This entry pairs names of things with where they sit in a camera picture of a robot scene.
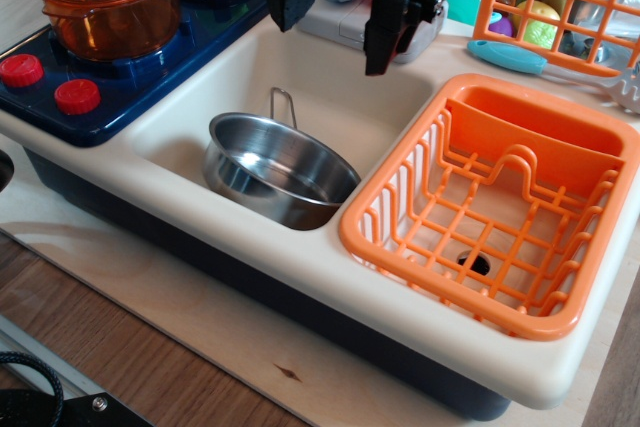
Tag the orange plastic grid basket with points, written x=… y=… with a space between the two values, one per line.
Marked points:
x=481 y=31

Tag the red stove knob left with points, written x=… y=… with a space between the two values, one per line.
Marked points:
x=21 y=70

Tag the teal plastic plate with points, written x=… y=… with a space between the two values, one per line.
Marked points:
x=464 y=11

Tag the cream toy kitchen sink unit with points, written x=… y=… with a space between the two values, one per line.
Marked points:
x=155 y=165

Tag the yellow green toy fruit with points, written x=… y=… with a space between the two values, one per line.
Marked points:
x=538 y=32

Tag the black metal bracket with screw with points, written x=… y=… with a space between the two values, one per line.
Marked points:
x=100 y=410

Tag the red stove knob right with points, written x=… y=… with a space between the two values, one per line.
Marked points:
x=77 y=97

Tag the orange plastic drying rack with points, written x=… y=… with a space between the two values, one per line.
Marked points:
x=498 y=201

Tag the purple toy vegetable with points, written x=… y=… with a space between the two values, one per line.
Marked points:
x=501 y=24

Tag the small stainless steel pan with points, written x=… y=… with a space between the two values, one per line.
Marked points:
x=269 y=166

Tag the teal handled slotted spatula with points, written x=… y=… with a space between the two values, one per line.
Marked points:
x=622 y=88

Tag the red stove knob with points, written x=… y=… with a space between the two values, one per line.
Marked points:
x=77 y=97
x=21 y=70

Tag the dark blue toy stovetop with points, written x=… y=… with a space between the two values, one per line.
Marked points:
x=126 y=88

